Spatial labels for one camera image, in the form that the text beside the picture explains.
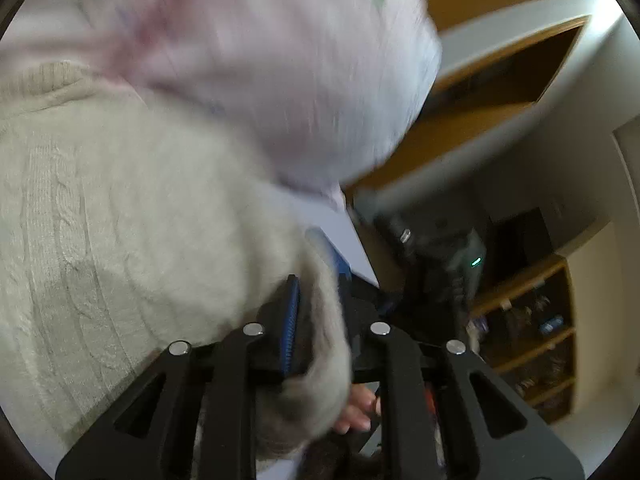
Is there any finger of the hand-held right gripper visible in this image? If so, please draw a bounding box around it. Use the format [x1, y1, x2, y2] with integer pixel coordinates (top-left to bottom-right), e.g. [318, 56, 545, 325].
[350, 200, 416, 273]

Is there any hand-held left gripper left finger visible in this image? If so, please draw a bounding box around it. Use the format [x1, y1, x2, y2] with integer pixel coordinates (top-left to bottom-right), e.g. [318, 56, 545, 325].
[55, 274, 302, 480]

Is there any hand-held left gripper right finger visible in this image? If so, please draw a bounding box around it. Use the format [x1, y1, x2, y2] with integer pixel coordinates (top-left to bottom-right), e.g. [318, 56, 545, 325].
[342, 280, 586, 480]

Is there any cream cable-knit sweater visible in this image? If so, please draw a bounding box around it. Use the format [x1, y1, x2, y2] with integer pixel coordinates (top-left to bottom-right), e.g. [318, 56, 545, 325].
[0, 61, 354, 461]

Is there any pink and white garment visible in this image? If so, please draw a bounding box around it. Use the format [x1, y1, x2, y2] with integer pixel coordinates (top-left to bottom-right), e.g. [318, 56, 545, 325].
[0, 0, 444, 211]

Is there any person's right hand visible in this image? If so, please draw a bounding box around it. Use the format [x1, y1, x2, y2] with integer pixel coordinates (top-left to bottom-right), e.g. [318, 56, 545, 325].
[334, 392, 383, 435]

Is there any wooden shelf unit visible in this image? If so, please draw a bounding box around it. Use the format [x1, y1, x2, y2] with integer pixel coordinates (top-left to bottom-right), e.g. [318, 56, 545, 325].
[467, 254, 577, 426]

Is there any dark cloth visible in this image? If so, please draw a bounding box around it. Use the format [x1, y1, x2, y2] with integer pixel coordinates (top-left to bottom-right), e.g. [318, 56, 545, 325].
[295, 432, 386, 480]

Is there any wooden wall cabinet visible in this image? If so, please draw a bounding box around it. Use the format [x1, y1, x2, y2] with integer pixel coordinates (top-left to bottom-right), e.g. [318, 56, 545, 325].
[345, 0, 601, 201]

